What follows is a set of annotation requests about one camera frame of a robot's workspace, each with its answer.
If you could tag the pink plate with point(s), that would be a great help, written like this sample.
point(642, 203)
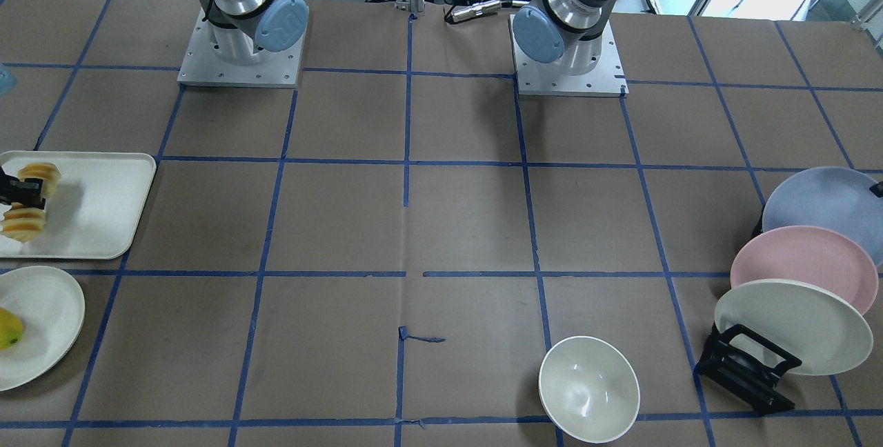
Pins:
point(817, 256)

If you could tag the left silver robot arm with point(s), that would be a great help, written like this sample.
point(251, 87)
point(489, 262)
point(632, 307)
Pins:
point(551, 31)

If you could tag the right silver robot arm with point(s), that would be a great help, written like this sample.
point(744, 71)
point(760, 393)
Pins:
point(99, 75)

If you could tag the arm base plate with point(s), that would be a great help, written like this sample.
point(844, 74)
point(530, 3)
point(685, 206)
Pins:
point(594, 71)
point(227, 58)

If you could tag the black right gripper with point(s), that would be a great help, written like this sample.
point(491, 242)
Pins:
point(19, 190)

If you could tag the cream plate with lemon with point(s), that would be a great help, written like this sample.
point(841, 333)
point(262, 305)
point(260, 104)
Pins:
point(52, 306)

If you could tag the yellow bread piece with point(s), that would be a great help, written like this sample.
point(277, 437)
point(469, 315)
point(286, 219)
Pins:
point(23, 224)
point(45, 171)

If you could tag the blue plate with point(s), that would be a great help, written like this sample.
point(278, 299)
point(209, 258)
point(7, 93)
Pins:
point(840, 199)

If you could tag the cream rectangular tray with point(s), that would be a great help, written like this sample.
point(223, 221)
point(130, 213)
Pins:
point(97, 208)

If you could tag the black plate rack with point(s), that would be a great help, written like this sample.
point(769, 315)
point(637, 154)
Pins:
point(743, 375)

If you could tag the cream ceramic bowl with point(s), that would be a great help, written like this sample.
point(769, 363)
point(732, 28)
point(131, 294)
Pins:
point(589, 389)

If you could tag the yellow lemon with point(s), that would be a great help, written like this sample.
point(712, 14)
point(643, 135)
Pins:
point(12, 329)

